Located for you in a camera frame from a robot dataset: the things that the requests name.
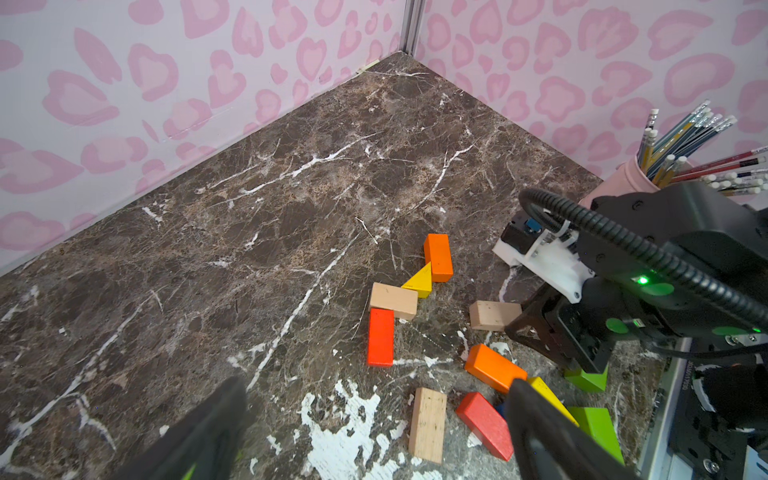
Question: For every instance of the natural wood block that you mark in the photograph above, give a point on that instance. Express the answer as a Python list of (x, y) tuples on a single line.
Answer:
[(426, 438), (403, 302), (493, 316)]

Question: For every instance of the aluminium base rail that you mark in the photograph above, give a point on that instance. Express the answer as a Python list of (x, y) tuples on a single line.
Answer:
[(710, 415)]

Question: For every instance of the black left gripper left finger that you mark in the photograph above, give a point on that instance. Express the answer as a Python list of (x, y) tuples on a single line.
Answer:
[(204, 444)]

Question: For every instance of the red block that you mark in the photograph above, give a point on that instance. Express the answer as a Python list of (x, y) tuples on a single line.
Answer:
[(487, 424), (381, 338)]

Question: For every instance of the green block right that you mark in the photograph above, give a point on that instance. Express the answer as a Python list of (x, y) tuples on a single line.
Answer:
[(587, 382)]

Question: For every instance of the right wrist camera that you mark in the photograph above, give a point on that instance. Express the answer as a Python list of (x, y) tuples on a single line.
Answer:
[(549, 255)]

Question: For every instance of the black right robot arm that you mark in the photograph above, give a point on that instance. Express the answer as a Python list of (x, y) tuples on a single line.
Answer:
[(681, 262)]

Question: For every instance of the yellow block centre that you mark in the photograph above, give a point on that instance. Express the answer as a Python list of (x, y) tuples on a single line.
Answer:
[(540, 386)]

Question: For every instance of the green block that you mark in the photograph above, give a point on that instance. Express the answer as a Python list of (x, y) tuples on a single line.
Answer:
[(597, 423), (587, 382)]

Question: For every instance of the green block bottom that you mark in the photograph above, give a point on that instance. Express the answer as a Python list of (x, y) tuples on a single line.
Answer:
[(597, 423)]

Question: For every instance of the yellow triangle block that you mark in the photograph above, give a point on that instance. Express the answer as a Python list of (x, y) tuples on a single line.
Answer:
[(421, 282)]

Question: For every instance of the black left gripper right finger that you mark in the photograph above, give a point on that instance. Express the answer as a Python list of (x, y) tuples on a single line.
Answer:
[(549, 446)]

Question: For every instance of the orange block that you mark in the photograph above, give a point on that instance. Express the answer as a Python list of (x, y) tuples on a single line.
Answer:
[(493, 369), (438, 254)]

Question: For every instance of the pink pencil cup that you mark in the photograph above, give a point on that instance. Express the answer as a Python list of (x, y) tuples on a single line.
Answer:
[(628, 178)]

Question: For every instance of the bundle of pencils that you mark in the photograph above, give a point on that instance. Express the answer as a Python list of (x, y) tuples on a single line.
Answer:
[(664, 156)]

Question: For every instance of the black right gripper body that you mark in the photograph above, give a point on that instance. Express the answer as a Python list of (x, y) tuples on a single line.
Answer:
[(583, 335)]

